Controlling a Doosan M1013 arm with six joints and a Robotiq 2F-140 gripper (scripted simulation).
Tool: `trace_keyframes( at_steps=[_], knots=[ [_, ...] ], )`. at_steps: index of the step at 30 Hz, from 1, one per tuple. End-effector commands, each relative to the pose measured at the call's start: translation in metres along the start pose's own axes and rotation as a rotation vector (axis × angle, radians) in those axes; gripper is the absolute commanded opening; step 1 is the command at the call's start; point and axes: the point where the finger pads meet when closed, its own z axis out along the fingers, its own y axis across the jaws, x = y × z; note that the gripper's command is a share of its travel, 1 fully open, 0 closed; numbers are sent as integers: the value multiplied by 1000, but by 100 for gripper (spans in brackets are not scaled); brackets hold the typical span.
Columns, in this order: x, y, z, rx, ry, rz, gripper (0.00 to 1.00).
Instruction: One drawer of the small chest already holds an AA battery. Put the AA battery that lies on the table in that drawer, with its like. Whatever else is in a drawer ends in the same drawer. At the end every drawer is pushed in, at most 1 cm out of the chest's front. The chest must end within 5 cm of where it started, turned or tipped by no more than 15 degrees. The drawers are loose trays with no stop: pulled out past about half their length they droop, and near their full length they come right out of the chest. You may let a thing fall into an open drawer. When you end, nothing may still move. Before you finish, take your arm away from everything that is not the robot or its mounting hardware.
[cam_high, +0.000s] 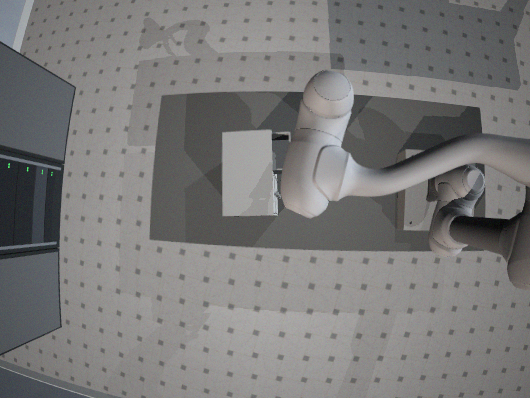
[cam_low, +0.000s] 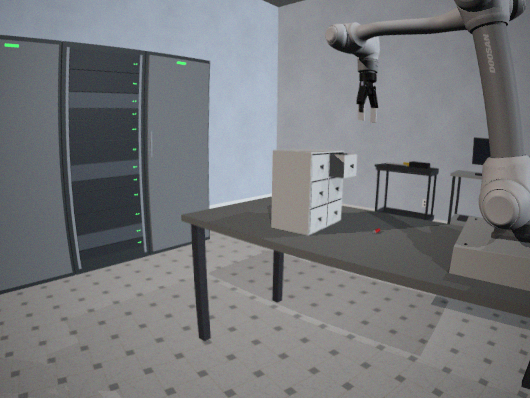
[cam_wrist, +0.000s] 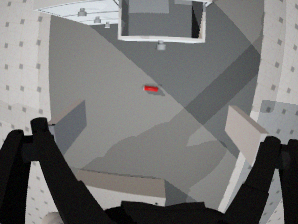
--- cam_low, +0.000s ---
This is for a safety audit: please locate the white drawer front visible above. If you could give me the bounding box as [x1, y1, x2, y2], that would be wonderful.
[328, 177, 343, 202]
[309, 204, 327, 234]
[310, 179, 328, 207]
[329, 153, 357, 178]
[311, 154, 329, 180]
[326, 199, 342, 226]

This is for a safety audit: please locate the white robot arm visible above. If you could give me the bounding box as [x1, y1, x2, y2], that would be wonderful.
[325, 0, 530, 243]

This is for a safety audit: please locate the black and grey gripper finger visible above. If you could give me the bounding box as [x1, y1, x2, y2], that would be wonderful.
[367, 86, 378, 123]
[356, 81, 372, 120]

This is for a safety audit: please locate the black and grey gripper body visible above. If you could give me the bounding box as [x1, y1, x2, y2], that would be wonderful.
[359, 72, 377, 91]

